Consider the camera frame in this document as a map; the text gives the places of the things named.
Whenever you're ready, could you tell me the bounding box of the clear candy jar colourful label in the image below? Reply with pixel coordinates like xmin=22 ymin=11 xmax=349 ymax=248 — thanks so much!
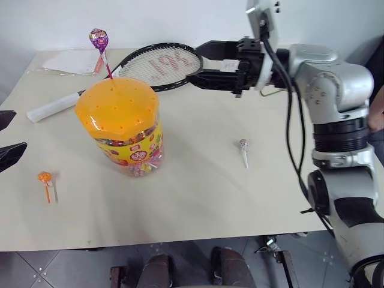
xmin=93 ymin=118 xmax=165 ymax=179

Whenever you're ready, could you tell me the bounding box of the orange wrapped lollipop orange stick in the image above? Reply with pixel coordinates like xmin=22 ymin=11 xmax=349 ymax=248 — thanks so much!
xmin=37 ymin=171 xmax=54 ymax=205

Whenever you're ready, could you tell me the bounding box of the bystander in dark clothing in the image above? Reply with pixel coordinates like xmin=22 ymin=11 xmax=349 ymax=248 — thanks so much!
xmin=364 ymin=35 xmax=384 ymax=169

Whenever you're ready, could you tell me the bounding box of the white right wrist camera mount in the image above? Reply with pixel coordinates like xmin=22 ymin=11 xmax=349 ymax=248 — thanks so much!
xmin=245 ymin=0 xmax=282 ymax=91

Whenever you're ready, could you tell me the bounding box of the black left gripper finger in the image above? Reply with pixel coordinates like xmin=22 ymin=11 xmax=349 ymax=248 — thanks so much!
xmin=0 ymin=142 xmax=28 ymax=174
xmin=0 ymin=110 xmax=16 ymax=132

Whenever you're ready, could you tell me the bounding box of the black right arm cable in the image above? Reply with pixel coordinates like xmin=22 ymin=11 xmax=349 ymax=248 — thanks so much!
xmin=258 ymin=18 xmax=335 ymax=239

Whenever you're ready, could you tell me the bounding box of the white wrapped lollipop white stick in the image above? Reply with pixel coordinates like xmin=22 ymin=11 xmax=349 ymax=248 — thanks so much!
xmin=238 ymin=138 xmax=250 ymax=169

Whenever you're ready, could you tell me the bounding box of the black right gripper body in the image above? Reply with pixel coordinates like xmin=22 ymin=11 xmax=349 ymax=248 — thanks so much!
xmin=231 ymin=35 xmax=267 ymax=99

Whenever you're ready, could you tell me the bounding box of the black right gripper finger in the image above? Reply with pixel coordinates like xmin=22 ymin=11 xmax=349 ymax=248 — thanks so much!
xmin=194 ymin=40 xmax=240 ymax=61
xmin=185 ymin=70 xmax=240 ymax=93

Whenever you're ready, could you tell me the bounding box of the purple wrapped lollipop pink stick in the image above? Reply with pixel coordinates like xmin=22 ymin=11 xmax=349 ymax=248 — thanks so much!
xmin=88 ymin=27 xmax=115 ymax=80

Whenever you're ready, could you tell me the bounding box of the brown block under table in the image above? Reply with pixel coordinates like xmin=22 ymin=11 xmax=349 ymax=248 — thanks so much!
xmin=109 ymin=265 xmax=127 ymax=288

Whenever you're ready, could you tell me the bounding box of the black tennis racket white grip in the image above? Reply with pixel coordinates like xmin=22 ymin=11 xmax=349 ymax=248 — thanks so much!
xmin=26 ymin=42 xmax=205 ymax=124

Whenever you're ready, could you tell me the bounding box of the dark rounded shape under table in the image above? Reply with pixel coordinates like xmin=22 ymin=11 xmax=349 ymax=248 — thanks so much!
xmin=138 ymin=254 xmax=175 ymax=288
xmin=211 ymin=246 xmax=250 ymax=288

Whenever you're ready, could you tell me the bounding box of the bystander bare hand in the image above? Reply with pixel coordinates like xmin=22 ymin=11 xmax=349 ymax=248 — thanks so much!
xmin=367 ymin=89 xmax=384 ymax=133

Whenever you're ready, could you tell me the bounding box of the clear plastic sleeve with paper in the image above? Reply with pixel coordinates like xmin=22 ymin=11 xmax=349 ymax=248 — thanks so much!
xmin=29 ymin=49 xmax=105 ymax=77

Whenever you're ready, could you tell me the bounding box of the orange perforated jar lid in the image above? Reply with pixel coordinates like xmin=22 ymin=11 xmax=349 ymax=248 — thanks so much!
xmin=74 ymin=78 xmax=160 ymax=142

